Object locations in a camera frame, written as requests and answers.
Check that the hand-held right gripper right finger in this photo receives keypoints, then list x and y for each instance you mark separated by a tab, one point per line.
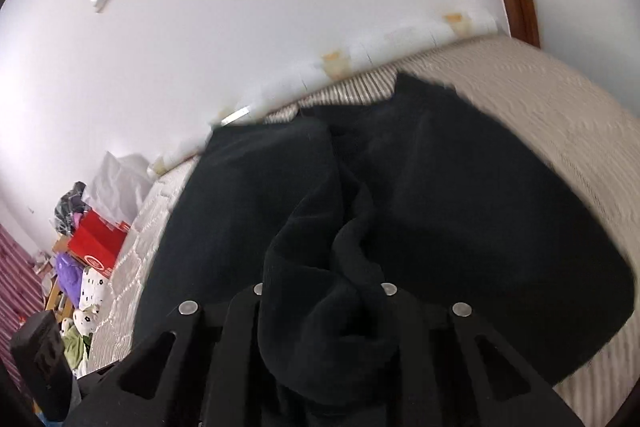
417	357

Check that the red striped cloth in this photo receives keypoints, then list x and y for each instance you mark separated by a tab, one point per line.
17	272

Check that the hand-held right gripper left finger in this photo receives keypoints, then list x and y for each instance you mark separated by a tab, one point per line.
240	327

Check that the white printed blanket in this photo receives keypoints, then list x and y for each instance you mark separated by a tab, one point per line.
300	77

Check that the black sweatshirt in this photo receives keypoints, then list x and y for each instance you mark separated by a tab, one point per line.
450	207

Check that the dark cloth pile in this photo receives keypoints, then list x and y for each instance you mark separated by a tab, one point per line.
70	207

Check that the red box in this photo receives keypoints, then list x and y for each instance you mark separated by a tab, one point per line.
97	239

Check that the green cloth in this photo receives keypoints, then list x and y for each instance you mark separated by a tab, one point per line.
75	347

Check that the white plastic bag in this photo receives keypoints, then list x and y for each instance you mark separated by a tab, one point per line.
120	187

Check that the white black-spotted plush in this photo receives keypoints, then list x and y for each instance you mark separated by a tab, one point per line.
92	294

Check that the striped beige mattress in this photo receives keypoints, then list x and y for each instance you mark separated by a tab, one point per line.
550	107

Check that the purple cloth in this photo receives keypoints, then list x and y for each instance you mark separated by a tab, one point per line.
67	277

